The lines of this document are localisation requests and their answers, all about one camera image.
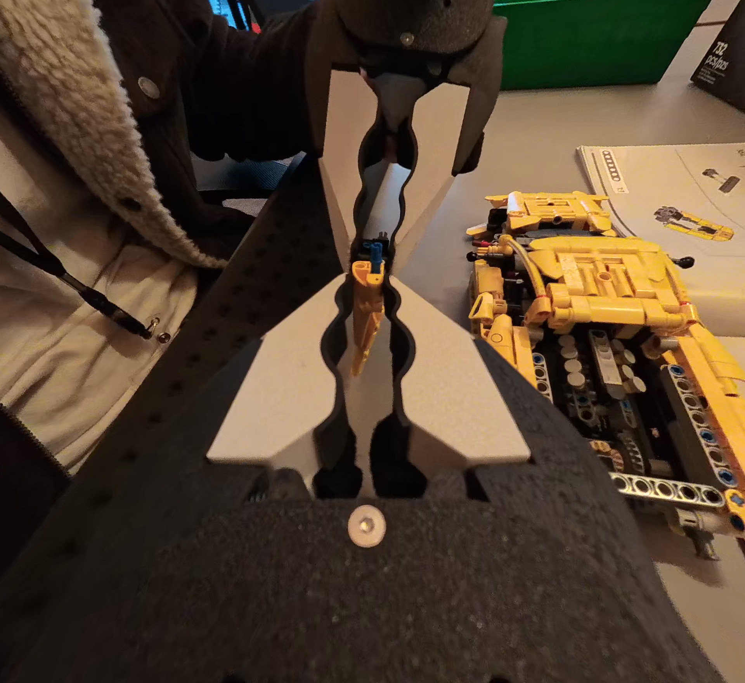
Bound black lanyard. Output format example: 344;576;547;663
0;194;172;343

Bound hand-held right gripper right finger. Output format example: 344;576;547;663
386;275;532;478

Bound grey desk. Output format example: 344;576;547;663
192;0;745;683

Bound dark toy car set box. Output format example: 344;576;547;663
690;0;745;114

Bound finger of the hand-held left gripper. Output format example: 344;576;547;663
319;68;386;273
386;83;473;275

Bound person's left forearm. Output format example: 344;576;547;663
186;0;327;163

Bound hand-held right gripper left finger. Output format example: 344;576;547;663
206;275;350;487

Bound yellow brick car model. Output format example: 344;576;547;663
466;190;745;562

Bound open instruction booklet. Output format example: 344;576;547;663
576;142;745;317

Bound green storage bin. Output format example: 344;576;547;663
492;0;728;92

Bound yellow brick door panel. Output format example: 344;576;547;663
349;258;386;377

